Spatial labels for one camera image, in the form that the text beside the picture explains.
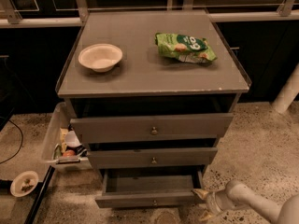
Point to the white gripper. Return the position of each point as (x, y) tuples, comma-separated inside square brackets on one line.
[(212, 202)]

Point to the grey bottom drawer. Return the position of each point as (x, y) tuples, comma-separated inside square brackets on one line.
[(150, 187)]

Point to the grey drawer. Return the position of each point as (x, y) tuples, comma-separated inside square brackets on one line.
[(151, 128), (150, 187), (159, 157)]

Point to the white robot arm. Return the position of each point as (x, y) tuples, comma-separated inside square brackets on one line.
[(236, 196)]

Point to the grey middle drawer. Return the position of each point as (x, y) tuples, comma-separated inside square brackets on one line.
[(159, 157)]

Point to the grey drawer cabinet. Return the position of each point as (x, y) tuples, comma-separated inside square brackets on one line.
[(144, 83)]

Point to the grey top drawer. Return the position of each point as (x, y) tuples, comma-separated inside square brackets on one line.
[(151, 128)]

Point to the white pole base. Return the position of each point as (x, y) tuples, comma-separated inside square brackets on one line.
[(288, 93)]

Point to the white cup in bin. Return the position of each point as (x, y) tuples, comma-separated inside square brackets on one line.
[(71, 139)]

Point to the clear plastic storage bin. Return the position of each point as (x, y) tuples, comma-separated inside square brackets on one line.
[(53, 138)]

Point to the green snack bag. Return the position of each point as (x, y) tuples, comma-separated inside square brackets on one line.
[(184, 48)]

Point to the black floor bar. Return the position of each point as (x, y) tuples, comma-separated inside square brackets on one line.
[(41, 191)]

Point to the white bowl on floor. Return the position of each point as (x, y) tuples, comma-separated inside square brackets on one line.
[(24, 183)]

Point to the metal railing frame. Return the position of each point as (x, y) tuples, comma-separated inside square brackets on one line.
[(55, 13)]

